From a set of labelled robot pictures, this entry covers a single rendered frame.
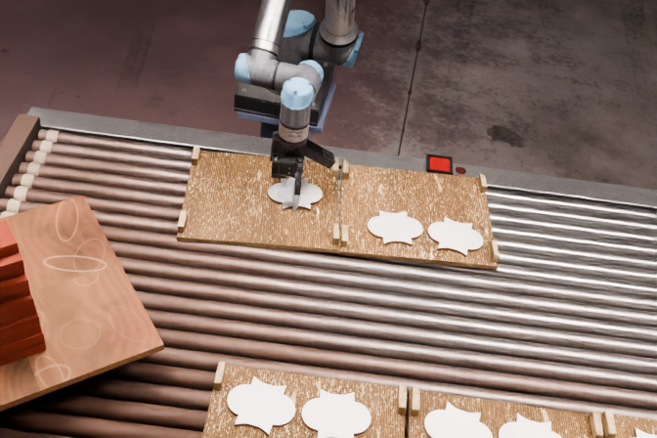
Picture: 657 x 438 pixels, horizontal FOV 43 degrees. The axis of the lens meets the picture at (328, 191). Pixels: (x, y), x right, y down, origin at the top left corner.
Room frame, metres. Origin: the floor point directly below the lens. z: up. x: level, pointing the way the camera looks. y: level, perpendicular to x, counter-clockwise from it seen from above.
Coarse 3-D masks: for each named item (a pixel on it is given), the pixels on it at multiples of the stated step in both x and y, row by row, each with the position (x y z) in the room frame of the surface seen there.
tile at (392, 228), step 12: (384, 216) 1.62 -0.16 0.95; (396, 216) 1.63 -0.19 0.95; (372, 228) 1.57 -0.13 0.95; (384, 228) 1.57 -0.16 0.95; (396, 228) 1.58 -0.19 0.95; (408, 228) 1.59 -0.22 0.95; (420, 228) 1.59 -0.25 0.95; (384, 240) 1.53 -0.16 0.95; (396, 240) 1.54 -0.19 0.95; (408, 240) 1.54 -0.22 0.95
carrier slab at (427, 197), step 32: (352, 192) 1.71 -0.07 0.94; (384, 192) 1.73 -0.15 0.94; (416, 192) 1.75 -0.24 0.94; (448, 192) 1.77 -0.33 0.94; (352, 224) 1.58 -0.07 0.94; (480, 224) 1.65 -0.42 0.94; (384, 256) 1.49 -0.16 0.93; (416, 256) 1.50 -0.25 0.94; (448, 256) 1.51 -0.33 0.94; (480, 256) 1.53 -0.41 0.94
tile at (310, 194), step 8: (280, 184) 1.69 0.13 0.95; (304, 184) 1.70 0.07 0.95; (312, 184) 1.71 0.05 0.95; (272, 192) 1.65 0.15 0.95; (304, 192) 1.67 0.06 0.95; (312, 192) 1.68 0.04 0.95; (320, 192) 1.68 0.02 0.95; (272, 200) 1.63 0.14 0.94; (280, 200) 1.62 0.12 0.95; (288, 200) 1.63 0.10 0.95; (304, 200) 1.64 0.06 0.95; (312, 200) 1.64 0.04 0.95; (320, 200) 1.65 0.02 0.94; (288, 208) 1.61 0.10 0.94; (304, 208) 1.61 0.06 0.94
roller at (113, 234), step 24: (0, 216) 1.45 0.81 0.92; (120, 240) 1.44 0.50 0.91; (144, 240) 1.44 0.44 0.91; (168, 240) 1.45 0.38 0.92; (312, 264) 1.45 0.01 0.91; (336, 264) 1.45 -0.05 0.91; (360, 264) 1.46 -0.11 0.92; (384, 264) 1.47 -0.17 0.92; (480, 288) 1.45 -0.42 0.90; (504, 288) 1.45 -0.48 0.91; (528, 288) 1.46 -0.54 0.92; (552, 288) 1.47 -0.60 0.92; (576, 288) 1.48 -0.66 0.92
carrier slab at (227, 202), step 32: (224, 160) 1.77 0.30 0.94; (256, 160) 1.79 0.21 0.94; (192, 192) 1.62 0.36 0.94; (224, 192) 1.64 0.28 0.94; (256, 192) 1.66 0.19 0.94; (192, 224) 1.50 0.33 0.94; (224, 224) 1.52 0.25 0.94; (256, 224) 1.53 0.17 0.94; (288, 224) 1.55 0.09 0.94; (320, 224) 1.57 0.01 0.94
